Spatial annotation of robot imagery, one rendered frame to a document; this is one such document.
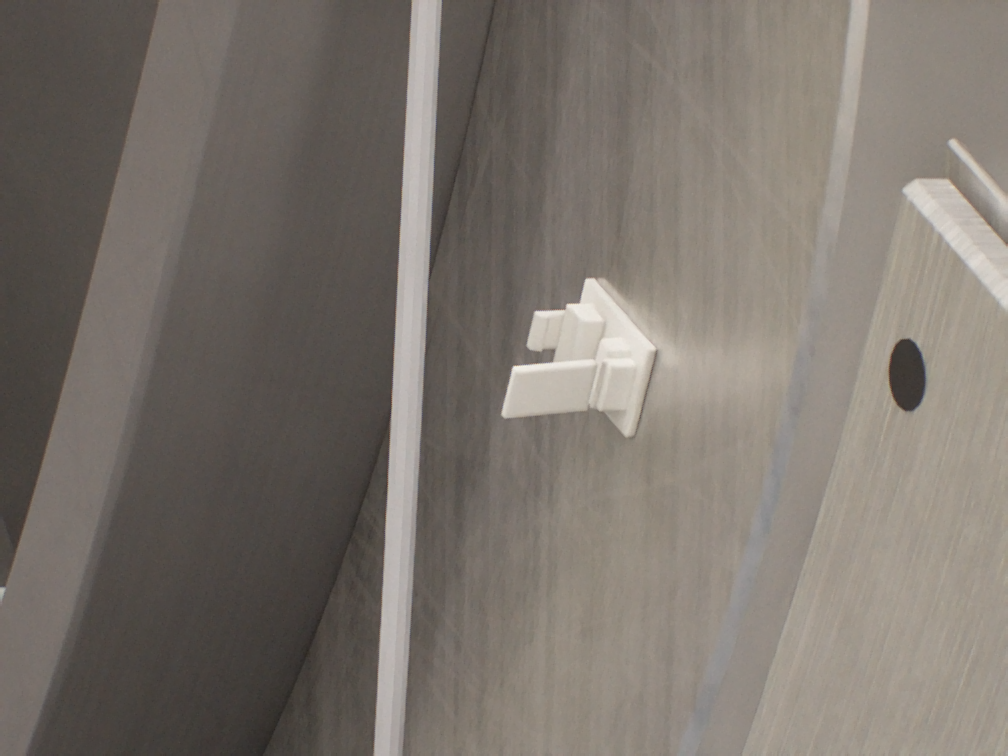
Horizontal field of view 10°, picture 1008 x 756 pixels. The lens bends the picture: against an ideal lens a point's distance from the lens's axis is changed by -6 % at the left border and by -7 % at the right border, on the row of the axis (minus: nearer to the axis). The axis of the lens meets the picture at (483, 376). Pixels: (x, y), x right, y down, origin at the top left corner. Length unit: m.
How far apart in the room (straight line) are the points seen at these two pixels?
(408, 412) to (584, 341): 0.03
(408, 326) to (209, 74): 0.06
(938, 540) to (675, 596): 0.10
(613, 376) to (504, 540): 0.05
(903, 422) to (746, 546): 0.07
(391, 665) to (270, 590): 0.08
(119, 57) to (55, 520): 0.87
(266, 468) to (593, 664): 0.08
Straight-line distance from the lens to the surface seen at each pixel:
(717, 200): 0.94
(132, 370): 1.01
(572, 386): 0.96
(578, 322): 0.97
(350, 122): 1.00
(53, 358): 1.85
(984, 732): 0.86
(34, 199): 1.88
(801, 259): 0.92
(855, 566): 0.89
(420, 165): 0.96
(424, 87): 0.96
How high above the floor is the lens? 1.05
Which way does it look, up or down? 6 degrees down
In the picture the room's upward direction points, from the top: 1 degrees clockwise
